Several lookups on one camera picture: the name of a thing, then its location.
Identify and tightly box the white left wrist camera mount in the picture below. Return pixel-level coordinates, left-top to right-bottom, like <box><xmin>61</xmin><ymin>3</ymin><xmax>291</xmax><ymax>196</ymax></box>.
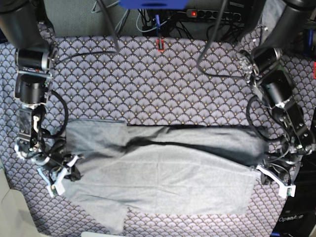
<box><xmin>256</xmin><ymin>165</ymin><xmax>296</xmax><ymax>198</ymax></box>

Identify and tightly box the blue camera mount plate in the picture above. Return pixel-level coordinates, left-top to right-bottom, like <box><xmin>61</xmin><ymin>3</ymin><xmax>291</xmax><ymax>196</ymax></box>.
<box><xmin>119</xmin><ymin>0</ymin><xmax>188</xmax><ymax>9</ymax></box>

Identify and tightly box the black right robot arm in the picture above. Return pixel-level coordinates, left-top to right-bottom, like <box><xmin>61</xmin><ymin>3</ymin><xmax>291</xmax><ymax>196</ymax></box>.
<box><xmin>0</xmin><ymin>0</ymin><xmax>81</xmax><ymax>185</ymax></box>

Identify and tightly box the white plastic bin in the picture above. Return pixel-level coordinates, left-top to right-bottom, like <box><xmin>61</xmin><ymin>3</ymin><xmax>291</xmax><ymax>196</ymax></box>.
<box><xmin>0</xmin><ymin>169</ymin><xmax>40</xmax><ymax>237</ymax></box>

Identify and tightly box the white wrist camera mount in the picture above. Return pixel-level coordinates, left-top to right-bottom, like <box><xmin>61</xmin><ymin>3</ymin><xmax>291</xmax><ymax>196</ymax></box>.
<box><xmin>37</xmin><ymin>155</ymin><xmax>83</xmax><ymax>198</ymax></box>
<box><xmin>256</xmin><ymin>165</ymin><xmax>296</xmax><ymax>198</ymax></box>

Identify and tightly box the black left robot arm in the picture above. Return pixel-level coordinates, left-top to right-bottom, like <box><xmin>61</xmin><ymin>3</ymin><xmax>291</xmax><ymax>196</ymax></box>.
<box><xmin>240</xmin><ymin>0</ymin><xmax>316</xmax><ymax>187</ymax></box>

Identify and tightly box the red table clamp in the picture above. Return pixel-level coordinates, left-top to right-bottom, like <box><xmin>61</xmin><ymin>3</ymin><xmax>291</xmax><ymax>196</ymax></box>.
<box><xmin>157</xmin><ymin>38</ymin><xmax>164</xmax><ymax>52</ymax></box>

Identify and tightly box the black OpenArm box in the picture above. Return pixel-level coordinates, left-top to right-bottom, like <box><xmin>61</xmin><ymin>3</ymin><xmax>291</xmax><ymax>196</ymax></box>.
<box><xmin>270</xmin><ymin>153</ymin><xmax>316</xmax><ymax>237</ymax></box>

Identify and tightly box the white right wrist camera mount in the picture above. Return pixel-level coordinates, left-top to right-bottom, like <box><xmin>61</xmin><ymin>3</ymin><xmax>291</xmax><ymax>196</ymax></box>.
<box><xmin>37</xmin><ymin>155</ymin><xmax>83</xmax><ymax>198</ymax></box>

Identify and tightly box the black cable bundle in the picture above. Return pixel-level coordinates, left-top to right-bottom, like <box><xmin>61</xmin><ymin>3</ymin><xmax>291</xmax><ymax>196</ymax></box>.
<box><xmin>91</xmin><ymin>0</ymin><xmax>260</xmax><ymax>41</ymax></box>

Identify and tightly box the light grey T-shirt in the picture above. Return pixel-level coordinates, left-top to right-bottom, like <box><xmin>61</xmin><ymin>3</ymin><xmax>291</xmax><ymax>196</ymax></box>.
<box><xmin>63</xmin><ymin>120</ymin><xmax>268</xmax><ymax>234</ymax></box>

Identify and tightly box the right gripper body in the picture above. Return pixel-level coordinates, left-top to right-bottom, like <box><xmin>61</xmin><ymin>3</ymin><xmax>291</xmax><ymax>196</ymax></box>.
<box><xmin>32</xmin><ymin>150</ymin><xmax>69</xmax><ymax>183</ymax></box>

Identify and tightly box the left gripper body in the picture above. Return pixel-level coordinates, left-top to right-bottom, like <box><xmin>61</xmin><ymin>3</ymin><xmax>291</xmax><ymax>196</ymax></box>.
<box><xmin>264</xmin><ymin>155</ymin><xmax>303</xmax><ymax>185</ymax></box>

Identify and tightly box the white power strip red switch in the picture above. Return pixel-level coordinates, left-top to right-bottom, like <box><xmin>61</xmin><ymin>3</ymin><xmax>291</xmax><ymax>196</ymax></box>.
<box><xmin>186</xmin><ymin>9</ymin><xmax>242</xmax><ymax>22</ymax></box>

